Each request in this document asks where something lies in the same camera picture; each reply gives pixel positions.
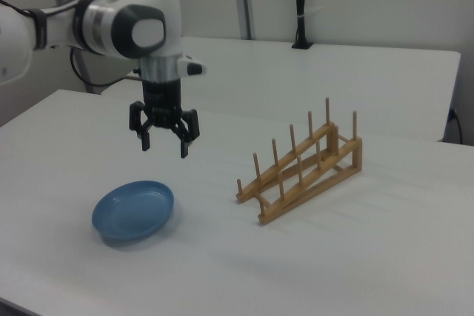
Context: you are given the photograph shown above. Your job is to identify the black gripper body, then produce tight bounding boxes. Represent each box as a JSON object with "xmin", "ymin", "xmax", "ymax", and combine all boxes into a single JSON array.
[{"xmin": 141, "ymin": 78, "xmax": 183, "ymax": 129}]

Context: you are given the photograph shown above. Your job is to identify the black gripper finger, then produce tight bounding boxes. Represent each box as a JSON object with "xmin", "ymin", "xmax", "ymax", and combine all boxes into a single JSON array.
[
  {"xmin": 170, "ymin": 108, "xmax": 201, "ymax": 159},
  {"xmin": 128, "ymin": 100, "xmax": 153, "ymax": 152}
]

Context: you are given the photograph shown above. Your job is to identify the blue round plate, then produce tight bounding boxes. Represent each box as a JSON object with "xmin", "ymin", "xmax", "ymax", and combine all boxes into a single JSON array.
[{"xmin": 91, "ymin": 180, "xmax": 176, "ymax": 246}]

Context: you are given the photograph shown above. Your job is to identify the wooden plate rack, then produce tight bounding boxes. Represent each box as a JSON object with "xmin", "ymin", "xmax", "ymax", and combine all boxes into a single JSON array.
[{"xmin": 236, "ymin": 97, "xmax": 363, "ymax": 226}]

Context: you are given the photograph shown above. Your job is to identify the white zip tie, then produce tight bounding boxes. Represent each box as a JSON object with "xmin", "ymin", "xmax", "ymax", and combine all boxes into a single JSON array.
[{"xmin": 297, "ymin": 5, "xmax": 326, "ymax": 20}]

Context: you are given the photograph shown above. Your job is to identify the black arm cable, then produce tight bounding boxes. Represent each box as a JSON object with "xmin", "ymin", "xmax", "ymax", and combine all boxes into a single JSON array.
[{"xmin": 0, "ymin": 0, "xmax": 145, "ymax": 87}]

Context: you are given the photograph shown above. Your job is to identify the black camera stand pole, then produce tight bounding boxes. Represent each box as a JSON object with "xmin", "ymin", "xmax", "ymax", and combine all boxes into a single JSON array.
[{"xmin": 291, "ymin": 0, "xmax": 314, "ymax": 50}]

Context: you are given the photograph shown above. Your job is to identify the black wall cable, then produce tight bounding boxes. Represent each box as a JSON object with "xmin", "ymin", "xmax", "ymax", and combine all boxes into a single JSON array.
[{"xmin": 449, "ymin": 107, "xmax": 464, "ymax": 144}]

